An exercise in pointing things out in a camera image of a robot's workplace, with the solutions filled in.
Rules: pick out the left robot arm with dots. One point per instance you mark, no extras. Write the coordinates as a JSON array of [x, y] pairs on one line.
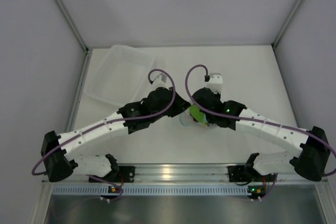
[[63, 156]]

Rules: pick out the slotted grey cable duct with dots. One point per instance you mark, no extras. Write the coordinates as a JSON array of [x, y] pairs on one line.
[[153, 190]]

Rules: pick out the aluminium mounting rail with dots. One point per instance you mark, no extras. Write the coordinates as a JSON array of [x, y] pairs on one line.
[[152, 173]]

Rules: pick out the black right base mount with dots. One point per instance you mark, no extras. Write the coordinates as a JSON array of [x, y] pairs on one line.
[[238, 175]]

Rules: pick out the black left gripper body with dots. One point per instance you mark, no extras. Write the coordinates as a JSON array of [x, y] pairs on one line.
[[176, 109]]

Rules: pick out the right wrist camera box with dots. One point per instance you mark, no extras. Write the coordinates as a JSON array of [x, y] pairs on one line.
[[215, 83]]

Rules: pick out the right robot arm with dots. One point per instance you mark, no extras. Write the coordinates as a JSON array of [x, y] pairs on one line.
[[305, 152]]

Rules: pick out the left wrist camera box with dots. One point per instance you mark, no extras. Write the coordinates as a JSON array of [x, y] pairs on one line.
[[160, 81]]

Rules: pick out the fake green vegetable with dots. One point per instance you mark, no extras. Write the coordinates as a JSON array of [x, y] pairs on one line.
[[197, 115]]

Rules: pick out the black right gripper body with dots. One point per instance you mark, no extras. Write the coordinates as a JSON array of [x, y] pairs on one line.
[[210, 119]]

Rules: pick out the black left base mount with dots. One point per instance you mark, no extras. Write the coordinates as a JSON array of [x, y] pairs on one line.
[[125, 174]]

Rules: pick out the clear zip top bag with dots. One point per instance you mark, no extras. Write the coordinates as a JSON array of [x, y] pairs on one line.
[[187, 121]]

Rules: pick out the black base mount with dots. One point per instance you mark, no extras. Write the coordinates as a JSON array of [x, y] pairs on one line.
[[238, 175], [125, 174]]

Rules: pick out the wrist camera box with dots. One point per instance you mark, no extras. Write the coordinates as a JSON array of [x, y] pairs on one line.
[[160, 81], [215, 83]]

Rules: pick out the white perforated plastic basket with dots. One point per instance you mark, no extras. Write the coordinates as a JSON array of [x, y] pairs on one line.
[[119, 75]]

